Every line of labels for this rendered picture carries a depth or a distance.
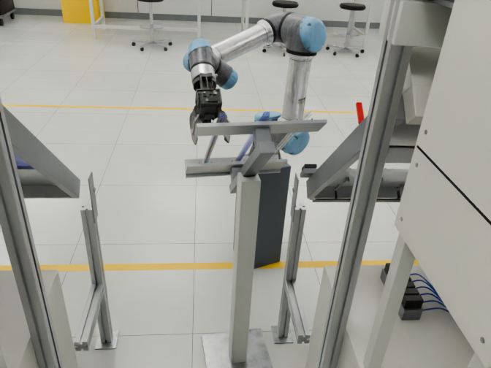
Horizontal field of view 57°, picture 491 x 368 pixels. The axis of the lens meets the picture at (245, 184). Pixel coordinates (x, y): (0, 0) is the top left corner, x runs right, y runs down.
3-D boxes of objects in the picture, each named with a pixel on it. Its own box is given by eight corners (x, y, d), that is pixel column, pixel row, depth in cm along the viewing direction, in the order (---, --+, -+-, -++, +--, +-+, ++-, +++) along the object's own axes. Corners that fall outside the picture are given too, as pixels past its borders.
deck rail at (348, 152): (307, 198, 152) (305, 180, 154) (313, 198, 152) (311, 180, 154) (394, 119, 84) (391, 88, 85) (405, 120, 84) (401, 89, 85)
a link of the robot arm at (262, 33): (278, 3, 176) (177, 49, 155) (299, 7, 169) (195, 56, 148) (281, 31, 183) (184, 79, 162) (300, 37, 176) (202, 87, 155)
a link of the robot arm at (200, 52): (218, 46, 145) (200, 31, 138) (221, 72, 140) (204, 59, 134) (199, 58, 149) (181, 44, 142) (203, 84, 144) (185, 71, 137)
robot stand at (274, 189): (232, 249, 234) (237, 155, 206) (263, 241, 241) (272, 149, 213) (248, 271, 220) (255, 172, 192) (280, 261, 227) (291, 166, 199)
